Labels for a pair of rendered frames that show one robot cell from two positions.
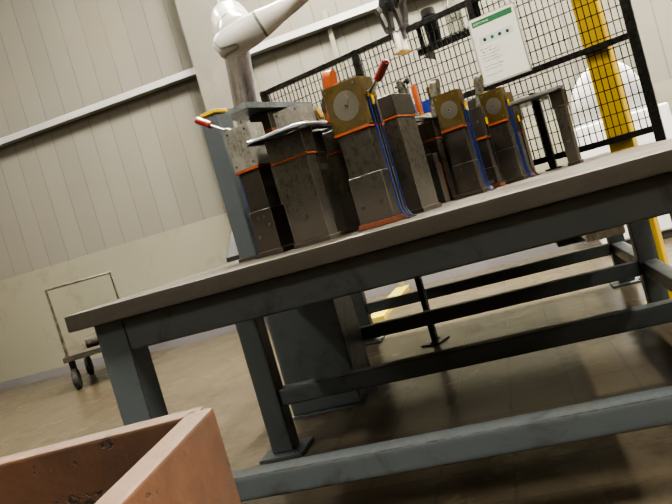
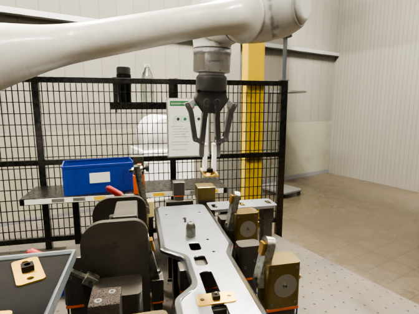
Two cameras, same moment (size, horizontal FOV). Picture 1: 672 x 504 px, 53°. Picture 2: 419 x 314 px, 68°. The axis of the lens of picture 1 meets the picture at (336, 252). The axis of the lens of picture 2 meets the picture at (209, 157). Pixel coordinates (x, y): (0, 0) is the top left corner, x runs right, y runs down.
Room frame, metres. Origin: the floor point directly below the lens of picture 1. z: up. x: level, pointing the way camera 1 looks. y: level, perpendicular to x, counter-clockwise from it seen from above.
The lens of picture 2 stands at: (1.87, 0.14, 1.42)
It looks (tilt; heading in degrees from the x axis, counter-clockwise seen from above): 9 degrees down; 314
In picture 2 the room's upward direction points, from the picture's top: straight up
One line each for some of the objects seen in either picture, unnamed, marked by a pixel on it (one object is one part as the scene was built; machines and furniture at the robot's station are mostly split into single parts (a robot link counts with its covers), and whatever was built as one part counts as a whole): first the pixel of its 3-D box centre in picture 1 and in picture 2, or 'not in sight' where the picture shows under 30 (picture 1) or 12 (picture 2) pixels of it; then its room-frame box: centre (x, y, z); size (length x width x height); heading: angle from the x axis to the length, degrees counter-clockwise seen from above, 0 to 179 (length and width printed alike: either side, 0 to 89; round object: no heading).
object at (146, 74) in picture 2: (453, 15); (147, 83); (3.26, -0.85, 1.53); 0.07 x 0.07 x 0.20
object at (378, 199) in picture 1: (370, 153); not in sight; (1.68, -0.15, 0.88); 0.14 x 0.09 x 0.36; 56
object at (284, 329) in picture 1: (315, 327); not in sight; (2.88, 0.17, 0.33); 0.31 x 0.31 x 0.66; 75
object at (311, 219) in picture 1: (302, 189); not in sight; (1.76, 0.04, 0.84); 0.12 x 0.05 x 0.29; 56
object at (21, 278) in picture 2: not in sight; (27, 267); (2.38, 0.01, 1.17); 0.08 x 0.04 x 0.01; 171
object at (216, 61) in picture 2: not in sight; (212, 62); (2.39, -0.42, 1.52); 0.09 x 0.09 x 0.06
